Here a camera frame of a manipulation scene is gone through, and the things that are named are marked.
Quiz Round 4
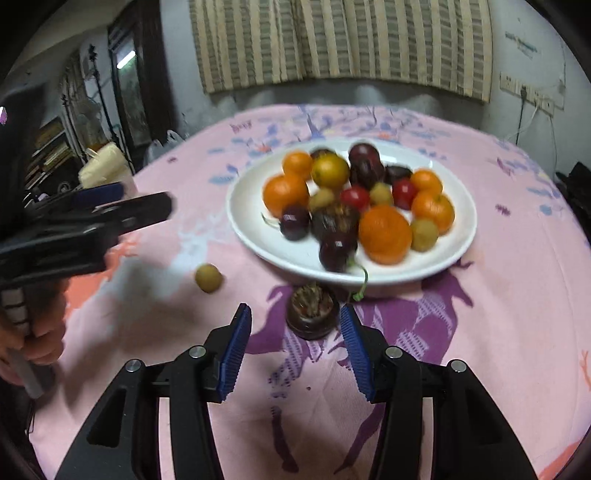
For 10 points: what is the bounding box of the dark red plum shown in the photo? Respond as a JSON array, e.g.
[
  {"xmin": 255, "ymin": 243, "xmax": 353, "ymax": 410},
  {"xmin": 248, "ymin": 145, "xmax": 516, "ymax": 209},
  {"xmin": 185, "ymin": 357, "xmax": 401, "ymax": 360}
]
[{"xmin": 348, "ymin": 143, "xmax": 384, "ymax": 166}]

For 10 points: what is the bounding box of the black tripod stand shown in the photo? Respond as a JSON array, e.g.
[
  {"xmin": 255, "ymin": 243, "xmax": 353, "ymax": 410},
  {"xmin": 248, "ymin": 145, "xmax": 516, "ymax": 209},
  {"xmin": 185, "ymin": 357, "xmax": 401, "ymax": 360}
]
[{"xmin": 87, "ymin": 44, "xmax": 122, "ymax": 149}]

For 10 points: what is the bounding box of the white plastic bag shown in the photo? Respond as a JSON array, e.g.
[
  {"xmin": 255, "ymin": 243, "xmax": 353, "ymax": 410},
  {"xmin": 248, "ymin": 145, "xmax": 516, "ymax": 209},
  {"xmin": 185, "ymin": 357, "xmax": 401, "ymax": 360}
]
[{"xmin": 142, "ymin": 129, "xmax": 186, "ymax": 163}]

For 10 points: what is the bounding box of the pink printed tablecloth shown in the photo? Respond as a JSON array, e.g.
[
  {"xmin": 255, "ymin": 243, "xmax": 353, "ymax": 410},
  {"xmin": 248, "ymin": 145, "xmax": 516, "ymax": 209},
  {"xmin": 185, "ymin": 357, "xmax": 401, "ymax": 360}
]
[{"xmin": 28, "ymin": 104, "xmax": 591, "ymax": 480}]

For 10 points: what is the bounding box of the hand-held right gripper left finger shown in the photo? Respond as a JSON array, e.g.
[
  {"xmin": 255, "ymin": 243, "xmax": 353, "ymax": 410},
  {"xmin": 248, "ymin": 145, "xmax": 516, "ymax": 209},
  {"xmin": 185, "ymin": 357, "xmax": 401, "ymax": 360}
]
[{"xmin": 55, "ymin": 302, "xmax": 253, "ymax": 480}]

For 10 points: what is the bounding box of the white wall notice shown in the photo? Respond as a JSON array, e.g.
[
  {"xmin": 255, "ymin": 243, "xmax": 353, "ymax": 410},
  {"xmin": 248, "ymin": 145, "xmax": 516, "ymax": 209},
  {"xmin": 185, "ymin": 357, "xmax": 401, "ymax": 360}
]
[{"xmin": 505, "ymin": 31, "xmax": 539, "ymax": 59}]

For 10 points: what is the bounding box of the yellow orange tangerine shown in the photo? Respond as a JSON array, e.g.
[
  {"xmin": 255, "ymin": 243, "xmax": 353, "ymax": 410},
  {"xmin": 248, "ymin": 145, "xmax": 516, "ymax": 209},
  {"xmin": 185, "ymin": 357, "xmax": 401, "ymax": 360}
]
[{"xmin": 311, "ymin": 154, "xmax": 351, "ymax": 189}]

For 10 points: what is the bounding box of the large orange tangerine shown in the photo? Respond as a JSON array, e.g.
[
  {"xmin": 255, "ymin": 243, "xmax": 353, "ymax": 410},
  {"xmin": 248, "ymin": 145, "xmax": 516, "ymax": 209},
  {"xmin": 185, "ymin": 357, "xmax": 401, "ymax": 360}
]
[{"xmin": 359, "ymin": 205, "xmax": 413, "ymax": 265}]

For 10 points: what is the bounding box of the white oval plate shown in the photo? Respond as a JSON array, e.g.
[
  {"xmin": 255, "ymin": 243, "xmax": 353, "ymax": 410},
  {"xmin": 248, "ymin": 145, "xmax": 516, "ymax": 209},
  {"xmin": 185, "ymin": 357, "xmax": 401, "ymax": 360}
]
[{"xmin": 225, "ymin": 137, "xmax": 478, "ymax": 286}]

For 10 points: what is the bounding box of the striped curtain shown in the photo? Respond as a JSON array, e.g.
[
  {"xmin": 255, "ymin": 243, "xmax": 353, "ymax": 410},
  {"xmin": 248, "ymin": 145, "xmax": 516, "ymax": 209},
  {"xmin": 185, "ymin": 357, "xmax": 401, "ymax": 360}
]
[{"xmin": 188, "ymin": 0, "xmax": 494, "ymax": 103}]

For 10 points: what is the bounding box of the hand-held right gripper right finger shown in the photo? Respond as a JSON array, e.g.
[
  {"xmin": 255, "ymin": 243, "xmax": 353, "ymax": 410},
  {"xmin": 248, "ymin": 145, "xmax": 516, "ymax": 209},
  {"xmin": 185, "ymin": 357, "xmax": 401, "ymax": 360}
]
[{"xmin": 339, "ymin": 304, "xmax": 539, "ymax": 480}]

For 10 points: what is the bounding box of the yellow longan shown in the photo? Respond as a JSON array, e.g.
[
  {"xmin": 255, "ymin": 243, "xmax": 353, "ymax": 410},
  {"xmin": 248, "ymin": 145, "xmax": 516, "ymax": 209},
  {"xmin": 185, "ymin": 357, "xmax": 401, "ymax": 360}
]
[
  {"xmin": 369, "ymin": 182, "xmax": 394, "ymax": 207},
  {"xmin": 194, "ymin": 263, "xmax": 223, "ymax": 293},
  {"xmin": 308, "ymin": 188, "xmax": 336, "ymax": 212},
  {"xmin": 410, "ymin": 218, "xmax": 439, "ymax": 252}
]

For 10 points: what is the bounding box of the bookshelf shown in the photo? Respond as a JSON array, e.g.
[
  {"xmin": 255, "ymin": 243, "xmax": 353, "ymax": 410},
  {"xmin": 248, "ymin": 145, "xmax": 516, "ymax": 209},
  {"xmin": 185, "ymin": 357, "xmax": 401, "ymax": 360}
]
[{"xmin": 25, "ymin": 115, "xmax": 80, "ymax": 191}]

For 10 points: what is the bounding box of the person's left hand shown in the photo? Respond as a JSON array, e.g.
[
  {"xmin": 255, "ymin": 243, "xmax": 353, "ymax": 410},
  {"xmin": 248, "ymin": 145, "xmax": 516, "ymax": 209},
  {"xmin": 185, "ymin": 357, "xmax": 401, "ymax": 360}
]
[{"xmin": 0, "ymin": 277, "xmax": 69, "ymax": 385}]

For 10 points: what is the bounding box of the black bag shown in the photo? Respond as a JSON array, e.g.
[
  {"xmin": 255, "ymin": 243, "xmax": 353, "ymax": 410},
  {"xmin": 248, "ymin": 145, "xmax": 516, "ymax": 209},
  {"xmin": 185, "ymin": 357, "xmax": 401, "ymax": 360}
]
[{"xmin": 555, "ymin": 161, "xmax": 591, "ymax": 223}]

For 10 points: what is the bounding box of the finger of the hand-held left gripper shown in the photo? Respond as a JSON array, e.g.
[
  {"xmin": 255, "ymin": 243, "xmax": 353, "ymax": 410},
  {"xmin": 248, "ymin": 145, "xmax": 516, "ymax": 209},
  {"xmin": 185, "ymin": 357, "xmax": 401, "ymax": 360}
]
[
  {"xmin": 31, "ymin": 192, "xmax": 175, "ymax": 232},
  {"xmin": 25, "ymin": 181, "xmax": 126, "ymax": 212}
]

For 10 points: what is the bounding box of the black power cable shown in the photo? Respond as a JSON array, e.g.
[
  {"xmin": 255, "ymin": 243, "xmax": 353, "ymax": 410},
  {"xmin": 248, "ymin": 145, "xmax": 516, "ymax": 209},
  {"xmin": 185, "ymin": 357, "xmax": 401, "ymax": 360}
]
[{"xmin": 513, "ymin": 88, "xmax": 529, "ymax": 145}]

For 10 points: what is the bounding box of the white wall socket strip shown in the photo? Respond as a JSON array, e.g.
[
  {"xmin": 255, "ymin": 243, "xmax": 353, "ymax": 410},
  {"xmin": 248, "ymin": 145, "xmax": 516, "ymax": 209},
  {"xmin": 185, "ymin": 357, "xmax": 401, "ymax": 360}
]
[{"xmin": 500, "ymin": 72, "xmax": 567, "ymax": 110}]

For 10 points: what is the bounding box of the dark wooden cabinet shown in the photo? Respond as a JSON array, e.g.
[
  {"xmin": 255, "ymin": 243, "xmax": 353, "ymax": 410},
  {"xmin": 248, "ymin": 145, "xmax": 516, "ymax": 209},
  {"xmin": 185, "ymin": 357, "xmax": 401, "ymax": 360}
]
[{"xmin": 107, "ymin": 0, "xmax": 177, "ymax": 158}]

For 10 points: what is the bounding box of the red cherry tomato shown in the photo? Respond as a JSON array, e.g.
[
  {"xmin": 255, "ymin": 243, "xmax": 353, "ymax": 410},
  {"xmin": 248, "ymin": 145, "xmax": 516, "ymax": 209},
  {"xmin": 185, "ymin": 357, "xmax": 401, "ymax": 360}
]
[
  {"xmin": 392, "ymin": 179, "xmax": 420, "ymax": 210},
  {"xmin": 341, "ymin": 186, "xmax": 371, "ymax": 210}
]

